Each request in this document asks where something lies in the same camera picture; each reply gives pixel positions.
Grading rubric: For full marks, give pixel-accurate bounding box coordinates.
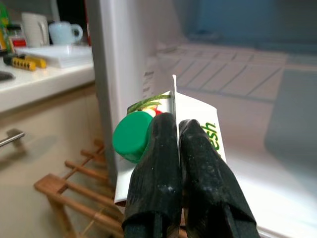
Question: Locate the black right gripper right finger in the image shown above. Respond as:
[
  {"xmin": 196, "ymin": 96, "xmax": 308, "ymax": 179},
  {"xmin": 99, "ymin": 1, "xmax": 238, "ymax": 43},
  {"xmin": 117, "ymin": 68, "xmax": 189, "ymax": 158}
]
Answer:
[{"xmin": 178, "ymin": 119, "xmax": 261, "ymax": 238}]

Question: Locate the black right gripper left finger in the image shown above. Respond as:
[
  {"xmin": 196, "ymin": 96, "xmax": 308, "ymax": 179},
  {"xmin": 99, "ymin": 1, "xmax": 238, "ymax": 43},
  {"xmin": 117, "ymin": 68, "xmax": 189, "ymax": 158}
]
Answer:
[{"xmin": 122, "ymin": 112, "xmax": 183, "ymax": 238}]

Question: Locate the green cap juice carton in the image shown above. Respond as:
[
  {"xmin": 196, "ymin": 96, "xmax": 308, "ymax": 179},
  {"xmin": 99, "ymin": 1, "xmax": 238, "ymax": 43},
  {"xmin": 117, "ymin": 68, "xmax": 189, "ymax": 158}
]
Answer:
[{"xmin": 111, "ymin": 74, "xmax": 227, "ymax": 208}]

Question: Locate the small grey white fridge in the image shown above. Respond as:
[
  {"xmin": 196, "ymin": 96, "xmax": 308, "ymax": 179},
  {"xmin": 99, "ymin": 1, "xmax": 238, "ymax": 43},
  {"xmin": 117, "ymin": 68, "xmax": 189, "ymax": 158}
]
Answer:
[{"xmin": 85, "ymin": 0, "xmax": 317, "ymax": 238}]

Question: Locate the wooden slatted rack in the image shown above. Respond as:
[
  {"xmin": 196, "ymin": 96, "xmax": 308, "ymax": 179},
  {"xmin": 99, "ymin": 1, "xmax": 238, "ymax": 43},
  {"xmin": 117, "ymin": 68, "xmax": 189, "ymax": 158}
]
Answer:
[{"xmin": 34, "ymin": 138, "xmax": 189, "ymax": 238}]

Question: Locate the white beige kitchen counter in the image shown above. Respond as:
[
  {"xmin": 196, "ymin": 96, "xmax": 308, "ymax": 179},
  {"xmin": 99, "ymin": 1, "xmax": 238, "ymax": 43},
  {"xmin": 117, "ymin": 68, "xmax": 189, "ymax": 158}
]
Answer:
[{"xmin": 0, "ymin": 44, "xmax": 105, "ymax": 238}]

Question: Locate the white plastic tray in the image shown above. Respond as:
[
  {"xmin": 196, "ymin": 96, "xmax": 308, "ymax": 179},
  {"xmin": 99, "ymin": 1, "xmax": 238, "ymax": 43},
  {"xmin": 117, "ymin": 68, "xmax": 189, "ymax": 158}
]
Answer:
[{"xmin": 14, "ymin": 44, "xmax": 94, "ymax": 69}]

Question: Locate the red box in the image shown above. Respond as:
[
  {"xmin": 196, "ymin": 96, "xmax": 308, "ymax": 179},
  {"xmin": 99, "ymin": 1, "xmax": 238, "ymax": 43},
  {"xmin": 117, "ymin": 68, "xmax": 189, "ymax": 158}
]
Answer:
[{"xmin": 83, "ymin": 0, "xmax": 91, "ymax": 47}]

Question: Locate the light blue mug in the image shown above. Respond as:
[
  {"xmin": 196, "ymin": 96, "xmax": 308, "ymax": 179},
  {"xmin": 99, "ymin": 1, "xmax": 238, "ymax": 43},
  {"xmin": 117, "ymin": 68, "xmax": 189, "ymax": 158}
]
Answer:
[{"xmin": 48, "ymin": 21, "xmax": 84, "ymax": 46}]

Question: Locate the yellow black tool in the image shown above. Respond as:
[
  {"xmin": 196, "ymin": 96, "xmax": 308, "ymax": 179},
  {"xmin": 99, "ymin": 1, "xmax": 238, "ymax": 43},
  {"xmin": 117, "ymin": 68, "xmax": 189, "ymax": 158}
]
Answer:
[{"xmin": 2, "ymin": 54, "xmax": 47, "ymax": 72}]

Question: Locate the small red label bottle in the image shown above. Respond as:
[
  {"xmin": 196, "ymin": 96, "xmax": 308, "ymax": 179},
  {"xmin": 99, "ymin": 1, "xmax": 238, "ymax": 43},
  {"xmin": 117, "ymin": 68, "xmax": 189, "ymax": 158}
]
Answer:
[{"xmin": 8, "ymin": 23, "xmax": 27, "ymax": 50}]

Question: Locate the white mug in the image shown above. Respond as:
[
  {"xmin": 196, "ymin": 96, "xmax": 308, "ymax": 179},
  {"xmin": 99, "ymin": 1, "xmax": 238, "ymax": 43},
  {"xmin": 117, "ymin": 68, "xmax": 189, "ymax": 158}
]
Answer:
[{"xmin": 21, "ymin": 12, "xmax": 50, "ymax": 48}]

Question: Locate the green bottle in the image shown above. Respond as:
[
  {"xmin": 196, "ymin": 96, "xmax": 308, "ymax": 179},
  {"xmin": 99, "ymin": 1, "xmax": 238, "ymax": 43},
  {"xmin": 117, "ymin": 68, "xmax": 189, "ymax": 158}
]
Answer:
[{"xmin": 0, "ymin": 2, "xmax": 12, "ymax": 53}]

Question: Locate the white fridge wire shelf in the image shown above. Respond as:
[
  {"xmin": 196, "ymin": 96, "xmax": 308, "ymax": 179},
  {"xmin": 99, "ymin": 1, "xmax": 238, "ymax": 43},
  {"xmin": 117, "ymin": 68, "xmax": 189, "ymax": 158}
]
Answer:
[{"xmin": 156, "ymin": 47, "xmax": 290, "ymax": 102}]

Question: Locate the metal drawer handle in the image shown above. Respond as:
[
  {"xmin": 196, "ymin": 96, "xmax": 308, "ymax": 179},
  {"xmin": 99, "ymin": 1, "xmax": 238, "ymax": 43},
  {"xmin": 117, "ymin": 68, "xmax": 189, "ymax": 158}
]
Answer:
[{"xmin": 0, "ymin": 128, "xmax": 26, "ymax": 148}]

